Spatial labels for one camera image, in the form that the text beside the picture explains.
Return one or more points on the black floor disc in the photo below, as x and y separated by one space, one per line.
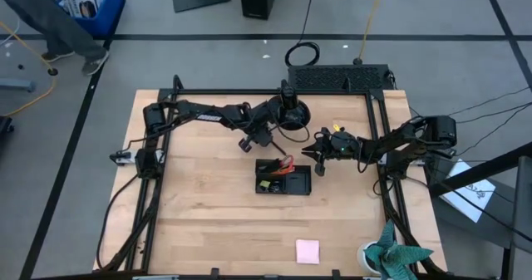
52 71

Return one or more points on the grey metal floor bar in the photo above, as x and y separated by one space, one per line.
16 84

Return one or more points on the person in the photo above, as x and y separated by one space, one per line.
62 30

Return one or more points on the black mesh desk organizer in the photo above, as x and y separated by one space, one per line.
299 184

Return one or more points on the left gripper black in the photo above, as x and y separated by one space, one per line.
261 134

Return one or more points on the black metal stand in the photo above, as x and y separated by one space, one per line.
478 173

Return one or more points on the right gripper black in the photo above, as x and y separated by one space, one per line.
338 145

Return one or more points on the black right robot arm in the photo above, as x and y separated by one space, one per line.
399 140

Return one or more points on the blue storage bin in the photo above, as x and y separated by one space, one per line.
106 18

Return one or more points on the black caster wheel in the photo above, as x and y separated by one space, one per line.
4 128

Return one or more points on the yellow-green sticky note pad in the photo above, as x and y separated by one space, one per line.
264 184

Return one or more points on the green potted plant white pot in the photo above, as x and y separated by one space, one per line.
390 253

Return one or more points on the yellow label tag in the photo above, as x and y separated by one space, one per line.
336 127

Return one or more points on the white paper sheet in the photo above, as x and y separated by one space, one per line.
467 193

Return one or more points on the black aluminium table frame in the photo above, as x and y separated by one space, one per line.
332 91

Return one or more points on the pink sticky note pad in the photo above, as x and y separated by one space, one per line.
307 252

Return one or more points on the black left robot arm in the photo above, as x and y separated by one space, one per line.
208 116

